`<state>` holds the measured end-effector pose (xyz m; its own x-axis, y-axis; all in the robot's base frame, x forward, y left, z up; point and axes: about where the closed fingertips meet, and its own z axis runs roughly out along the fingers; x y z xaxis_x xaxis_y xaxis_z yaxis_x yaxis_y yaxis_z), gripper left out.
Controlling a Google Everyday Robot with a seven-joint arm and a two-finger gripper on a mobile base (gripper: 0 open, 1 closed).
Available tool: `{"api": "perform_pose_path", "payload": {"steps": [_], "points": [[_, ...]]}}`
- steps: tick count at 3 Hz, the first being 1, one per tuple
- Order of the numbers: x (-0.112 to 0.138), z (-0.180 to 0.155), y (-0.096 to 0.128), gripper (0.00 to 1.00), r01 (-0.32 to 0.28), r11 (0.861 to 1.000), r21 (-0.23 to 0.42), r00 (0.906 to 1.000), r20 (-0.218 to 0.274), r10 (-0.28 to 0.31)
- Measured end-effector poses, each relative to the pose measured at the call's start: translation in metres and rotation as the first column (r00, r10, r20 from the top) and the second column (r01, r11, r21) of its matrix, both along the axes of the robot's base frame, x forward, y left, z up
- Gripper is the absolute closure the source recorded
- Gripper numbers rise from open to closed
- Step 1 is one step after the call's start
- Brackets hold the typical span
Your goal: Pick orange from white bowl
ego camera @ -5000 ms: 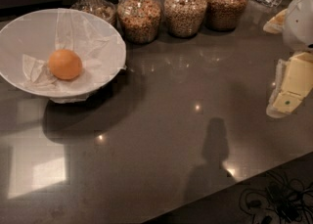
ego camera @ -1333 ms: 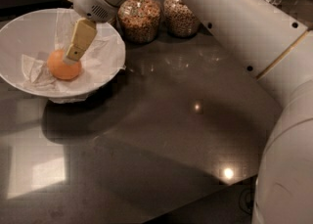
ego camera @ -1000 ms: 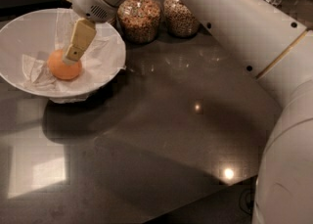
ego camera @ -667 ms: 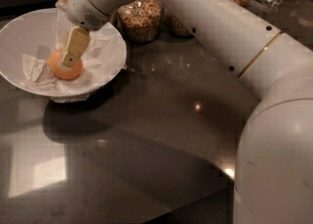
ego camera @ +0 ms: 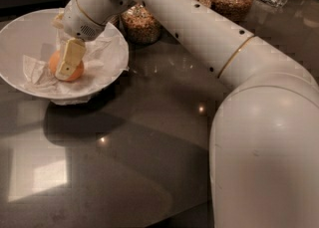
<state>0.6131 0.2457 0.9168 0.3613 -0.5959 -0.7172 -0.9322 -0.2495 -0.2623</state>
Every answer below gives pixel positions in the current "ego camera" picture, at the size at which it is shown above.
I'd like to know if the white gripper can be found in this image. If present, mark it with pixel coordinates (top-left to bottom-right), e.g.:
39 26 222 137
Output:
52 0 105 81

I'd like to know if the orange fruit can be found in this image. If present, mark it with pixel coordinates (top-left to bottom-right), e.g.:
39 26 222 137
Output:
49 51 84 82

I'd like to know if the crumpled white paper liner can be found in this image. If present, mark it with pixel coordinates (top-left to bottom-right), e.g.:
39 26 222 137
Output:
23 24 129 105

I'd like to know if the white bowl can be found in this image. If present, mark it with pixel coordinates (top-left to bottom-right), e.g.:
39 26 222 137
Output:
0 8 130 107

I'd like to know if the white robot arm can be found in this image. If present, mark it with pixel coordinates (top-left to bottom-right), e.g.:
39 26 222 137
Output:
62 0 319 228

